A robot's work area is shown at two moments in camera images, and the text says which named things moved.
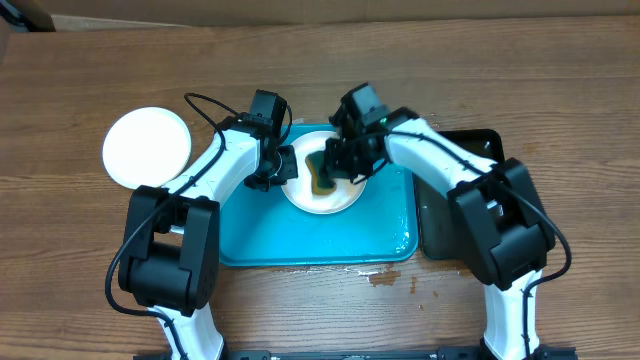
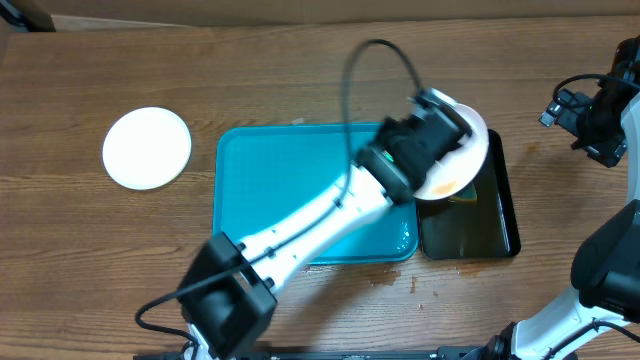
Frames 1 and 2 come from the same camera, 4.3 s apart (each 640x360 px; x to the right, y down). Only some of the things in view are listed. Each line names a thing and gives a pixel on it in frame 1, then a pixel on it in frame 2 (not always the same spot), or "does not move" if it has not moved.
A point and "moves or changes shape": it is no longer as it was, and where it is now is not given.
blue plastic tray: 261,227 does not move
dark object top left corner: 26,15 does not move
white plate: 299,189 -> 457,170
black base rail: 537,353 does not move
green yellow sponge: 321,181 moves or changes shape
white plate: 146,146 does not move
